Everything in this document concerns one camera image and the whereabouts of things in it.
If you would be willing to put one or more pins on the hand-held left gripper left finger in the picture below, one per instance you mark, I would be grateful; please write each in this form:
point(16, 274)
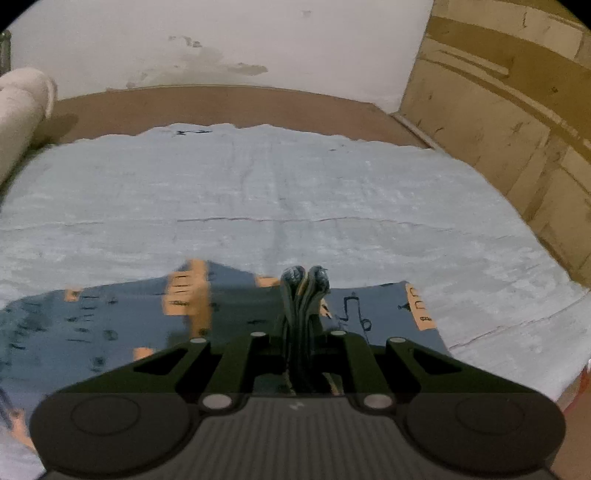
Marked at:
point(256, 353)

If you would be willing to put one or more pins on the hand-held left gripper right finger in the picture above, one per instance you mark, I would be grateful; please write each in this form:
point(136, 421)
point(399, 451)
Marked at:
point(339, 353)

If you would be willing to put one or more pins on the blue pants with orange print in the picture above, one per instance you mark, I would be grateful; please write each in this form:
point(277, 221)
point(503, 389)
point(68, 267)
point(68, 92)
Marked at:
point(115, 318)

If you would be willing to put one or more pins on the light blue quilted blanket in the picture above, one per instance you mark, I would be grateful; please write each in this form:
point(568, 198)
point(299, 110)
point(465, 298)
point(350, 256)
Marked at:
point(277, 194)

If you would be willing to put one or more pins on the brown wooden bed platform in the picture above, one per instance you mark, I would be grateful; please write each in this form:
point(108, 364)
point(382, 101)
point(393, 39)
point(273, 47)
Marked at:
point(231, 106)

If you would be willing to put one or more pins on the plywood board panel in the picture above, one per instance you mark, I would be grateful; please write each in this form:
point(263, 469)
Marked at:
point(498, 101)

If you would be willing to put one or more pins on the cream rolled bolster pillow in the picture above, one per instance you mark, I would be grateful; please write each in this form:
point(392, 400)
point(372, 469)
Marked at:
point(21, 110)

